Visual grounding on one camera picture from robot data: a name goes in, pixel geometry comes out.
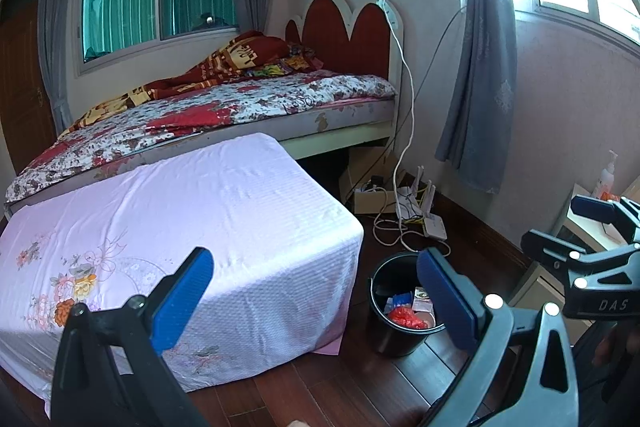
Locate black cable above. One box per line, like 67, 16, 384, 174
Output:
350, 4, 468, 192

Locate floral quilt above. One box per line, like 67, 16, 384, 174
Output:
5, 72, 396, 202

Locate cardboard box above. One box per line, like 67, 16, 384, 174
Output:
339, 147, 408, 215

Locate red printed blanket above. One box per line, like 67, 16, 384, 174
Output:
65, 31, 321, 128

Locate white bed frame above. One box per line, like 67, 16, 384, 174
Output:
4, 99, 401, 218

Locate pink tablecloth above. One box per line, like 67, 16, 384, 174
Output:
0, 133, 365, 418

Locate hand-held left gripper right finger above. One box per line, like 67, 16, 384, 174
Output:
416, 248, 581, 427

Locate black plastic bucket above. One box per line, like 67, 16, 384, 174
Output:
369, 248, 448, 356

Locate white pump bottle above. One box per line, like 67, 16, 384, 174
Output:
592, 150, 618, 200

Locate white cable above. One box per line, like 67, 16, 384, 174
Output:
359, 0, 451, 258

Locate white nightstand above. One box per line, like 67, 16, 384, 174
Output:
507, 177, 640, 308

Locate person's right hand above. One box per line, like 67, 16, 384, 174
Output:
591, 321, 640, 370

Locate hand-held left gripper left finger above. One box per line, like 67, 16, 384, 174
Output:
50, 246, 216, 427

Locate brown wooden door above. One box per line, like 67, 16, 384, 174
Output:
0, 0, 56, 175

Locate white router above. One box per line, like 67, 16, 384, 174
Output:
395, 164, 448, 240

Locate red plastic bag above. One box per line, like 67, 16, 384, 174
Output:
387, 305, 426, 330

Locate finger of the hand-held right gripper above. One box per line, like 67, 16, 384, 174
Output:
571, 195, 640, 243
521, 229, 640, 280

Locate red heart-shaped headboard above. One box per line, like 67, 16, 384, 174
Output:
285, 0, 405, 82

